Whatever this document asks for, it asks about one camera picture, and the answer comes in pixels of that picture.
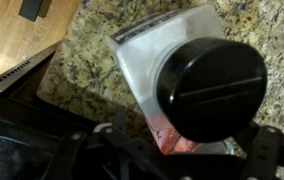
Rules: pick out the black kitchen stove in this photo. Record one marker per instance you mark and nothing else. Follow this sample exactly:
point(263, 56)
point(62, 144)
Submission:
point(22, 110)

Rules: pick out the red soda can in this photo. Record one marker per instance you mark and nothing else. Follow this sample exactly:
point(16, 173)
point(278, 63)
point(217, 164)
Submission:
point(178, 143)

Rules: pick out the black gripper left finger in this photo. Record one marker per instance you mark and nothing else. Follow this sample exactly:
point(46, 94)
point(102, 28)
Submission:
point(119, 116)

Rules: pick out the clear plastic bottle black cap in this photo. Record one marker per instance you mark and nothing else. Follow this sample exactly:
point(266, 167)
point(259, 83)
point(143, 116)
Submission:
point(212, 86)

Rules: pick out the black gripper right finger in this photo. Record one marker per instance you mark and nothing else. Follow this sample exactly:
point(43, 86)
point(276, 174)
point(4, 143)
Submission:
point(265, 153)

